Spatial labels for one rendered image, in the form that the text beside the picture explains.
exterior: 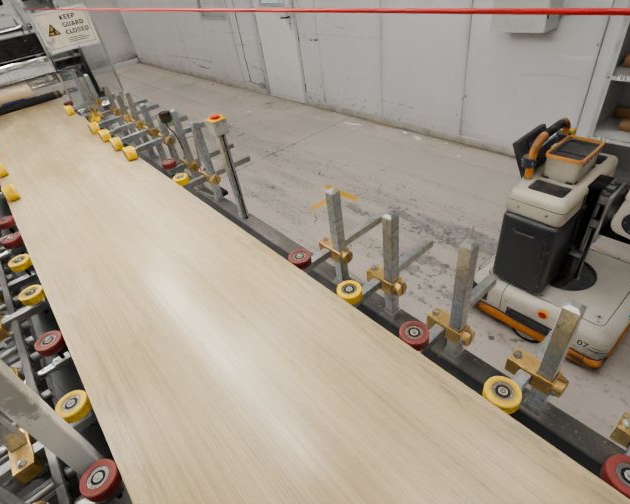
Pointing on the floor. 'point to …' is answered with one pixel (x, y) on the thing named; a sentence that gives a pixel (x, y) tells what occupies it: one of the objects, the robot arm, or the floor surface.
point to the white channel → (36, 416)
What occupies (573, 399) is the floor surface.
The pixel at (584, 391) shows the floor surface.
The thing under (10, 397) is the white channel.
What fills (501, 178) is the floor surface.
